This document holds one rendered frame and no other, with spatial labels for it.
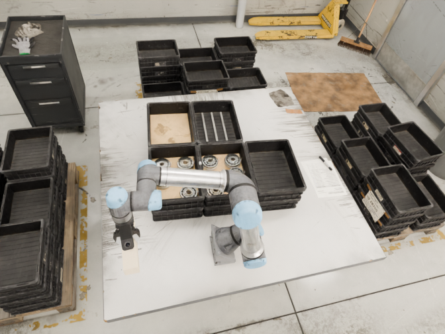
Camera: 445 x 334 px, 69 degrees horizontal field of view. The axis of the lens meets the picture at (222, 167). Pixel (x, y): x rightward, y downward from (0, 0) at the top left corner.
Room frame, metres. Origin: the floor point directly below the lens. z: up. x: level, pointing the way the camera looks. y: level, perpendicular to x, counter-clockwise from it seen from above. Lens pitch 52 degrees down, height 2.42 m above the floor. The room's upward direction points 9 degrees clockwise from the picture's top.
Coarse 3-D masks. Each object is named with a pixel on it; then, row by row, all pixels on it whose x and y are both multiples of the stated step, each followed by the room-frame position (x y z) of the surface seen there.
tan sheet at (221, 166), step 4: (216, 156) 1.34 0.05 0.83; (220, 156) 1.35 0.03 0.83; (224, 156) 1.35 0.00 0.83; (220, 160) 1.31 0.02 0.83; (220, 164) 1.28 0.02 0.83; (224, 164) 1.29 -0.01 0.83; (240, 164) 1.31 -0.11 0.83; (204, 168) 1.23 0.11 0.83; (216, 168) 1.24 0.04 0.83; (220, 168) 1.25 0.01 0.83; (224, 168) 1.26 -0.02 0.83; (228, 168) 1.26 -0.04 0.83; (224, 192) 1.08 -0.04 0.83
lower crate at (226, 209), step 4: (204, 208) 0.97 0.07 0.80; (208, 208) 0.96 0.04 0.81; (212, 208) 0.97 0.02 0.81; (216, 208) 0.97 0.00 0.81; (220, 208) 0.98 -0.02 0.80; (224, 208) 0.99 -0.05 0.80; (228, 208) 1.01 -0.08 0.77; (204, 212) 0.99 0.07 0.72; (208, 212) 0.97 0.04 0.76; (212, 212) 0.98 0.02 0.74; (216, 212) 0.99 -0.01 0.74; (220, 212) 0.99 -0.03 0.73; (224, 212) 1.00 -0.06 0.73; (228, 212) 1.01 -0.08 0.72; (208, 216) 0.97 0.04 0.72
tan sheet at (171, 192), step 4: (188, 156) 1.31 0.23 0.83; (192, 156) 1.31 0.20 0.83; (152, 160) 1.23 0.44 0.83; (172, 160) 1.25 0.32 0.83; (176, 160) 1.26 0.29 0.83; (172, 164) 1.22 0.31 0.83; (176, 164) 1.23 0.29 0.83; (156, 188) 1.03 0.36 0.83; (168, 188) 1.04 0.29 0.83; (172, 188) 1.05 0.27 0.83; (176, 188) 1.05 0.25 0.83; (180, 188) 1.06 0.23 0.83; (196, 188) 1.07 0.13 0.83; (164, 192) 1.01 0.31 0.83; (168, 192) 1.02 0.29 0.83; (172, 192) 1.02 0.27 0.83; (176, 192) 1.02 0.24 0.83; (164, 196) 0.98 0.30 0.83; (168, 196) 0.99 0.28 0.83; (172, 196) 0.99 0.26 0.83; (176, 196) 1.00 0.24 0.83
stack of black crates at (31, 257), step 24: (0, 240) 0.71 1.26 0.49; (24, 240) 0.73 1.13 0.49; (48, 240) 0.76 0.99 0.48; (0, 264) 0.56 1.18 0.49; (24, 264) 0.59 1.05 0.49; (48, 264) 0.63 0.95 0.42; (0, 288) 0.41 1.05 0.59; (24, 288) 0.45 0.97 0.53; (48, 288) 0.50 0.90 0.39; (24, 312) 0.40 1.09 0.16
